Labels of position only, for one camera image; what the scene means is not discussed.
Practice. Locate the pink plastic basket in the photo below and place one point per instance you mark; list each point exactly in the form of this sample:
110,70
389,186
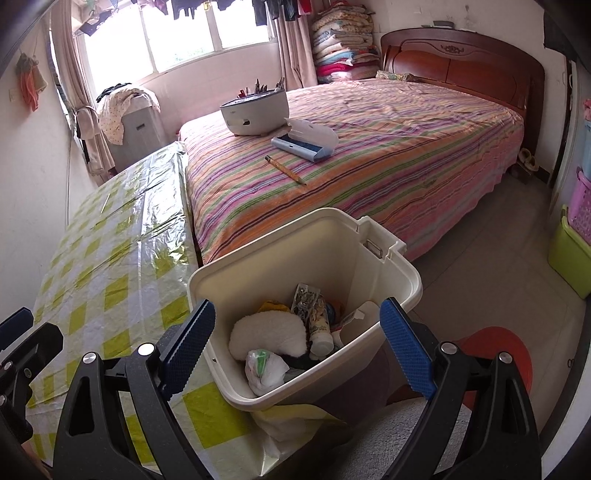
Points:
582,203

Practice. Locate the white paper carton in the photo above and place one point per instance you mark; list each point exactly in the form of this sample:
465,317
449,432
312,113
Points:
360,318

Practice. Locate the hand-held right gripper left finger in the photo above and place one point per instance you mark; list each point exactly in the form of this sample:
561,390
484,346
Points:
189,341

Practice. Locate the striped bed sheet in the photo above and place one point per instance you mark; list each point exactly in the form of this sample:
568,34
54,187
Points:
392,161

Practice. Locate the white printed bottle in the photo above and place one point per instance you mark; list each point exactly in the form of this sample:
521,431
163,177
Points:
320,327

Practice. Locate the yellow snack bag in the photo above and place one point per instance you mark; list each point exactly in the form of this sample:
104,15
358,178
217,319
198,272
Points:
274,307

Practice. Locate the white plastic bag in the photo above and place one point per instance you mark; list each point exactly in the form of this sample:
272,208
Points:
268,374

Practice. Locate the stack of folded quilts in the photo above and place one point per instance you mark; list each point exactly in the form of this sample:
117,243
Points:
344,41

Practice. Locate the grey floor-standing air conditioner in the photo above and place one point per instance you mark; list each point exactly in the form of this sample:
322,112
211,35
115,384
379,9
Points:
138,138

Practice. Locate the orange hanging cloth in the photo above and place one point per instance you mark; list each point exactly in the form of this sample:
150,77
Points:
30,87

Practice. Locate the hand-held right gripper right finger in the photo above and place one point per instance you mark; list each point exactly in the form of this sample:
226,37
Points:
406,346

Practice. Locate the cream plastic bin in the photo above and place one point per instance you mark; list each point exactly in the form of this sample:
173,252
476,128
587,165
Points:
277,258

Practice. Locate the black garment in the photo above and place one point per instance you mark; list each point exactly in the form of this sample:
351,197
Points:
108,91

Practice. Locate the blue pencil case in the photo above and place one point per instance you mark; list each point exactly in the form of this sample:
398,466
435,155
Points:
300,147

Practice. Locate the grey fuzzy cloth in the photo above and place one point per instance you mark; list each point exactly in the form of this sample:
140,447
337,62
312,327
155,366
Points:
369,438

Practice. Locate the white plush sheep toy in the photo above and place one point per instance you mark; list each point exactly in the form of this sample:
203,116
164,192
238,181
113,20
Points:
263,334

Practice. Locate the green storage box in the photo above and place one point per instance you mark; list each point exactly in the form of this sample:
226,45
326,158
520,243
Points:
572,258

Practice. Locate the yellow pencil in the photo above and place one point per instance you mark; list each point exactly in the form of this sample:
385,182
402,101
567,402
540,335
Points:
286,170

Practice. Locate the bunch of pens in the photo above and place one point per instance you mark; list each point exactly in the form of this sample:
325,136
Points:
258,87

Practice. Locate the brown wooden headboard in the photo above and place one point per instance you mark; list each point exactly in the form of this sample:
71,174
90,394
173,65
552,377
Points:
461,64

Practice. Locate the beige slipper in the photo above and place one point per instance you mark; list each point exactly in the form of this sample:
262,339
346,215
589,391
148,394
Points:
523,154
532,164

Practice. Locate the beige curtain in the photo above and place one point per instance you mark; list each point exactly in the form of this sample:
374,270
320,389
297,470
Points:
295,55
69,55

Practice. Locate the window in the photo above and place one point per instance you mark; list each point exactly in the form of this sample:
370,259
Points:
184,37

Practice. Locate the floral cushion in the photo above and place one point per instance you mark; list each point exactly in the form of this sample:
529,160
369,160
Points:
397,76

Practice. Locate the white plastic basket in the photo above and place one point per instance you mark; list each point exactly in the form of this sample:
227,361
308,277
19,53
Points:
254,113

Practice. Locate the row of hanging clothes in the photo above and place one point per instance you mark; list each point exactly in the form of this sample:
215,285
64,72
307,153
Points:
272,9

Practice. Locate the silver printed wrapper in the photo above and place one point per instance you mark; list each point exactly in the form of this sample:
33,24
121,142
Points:
304,300

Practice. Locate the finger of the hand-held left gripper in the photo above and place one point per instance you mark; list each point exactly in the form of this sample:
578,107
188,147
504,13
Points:
37,346
14,325

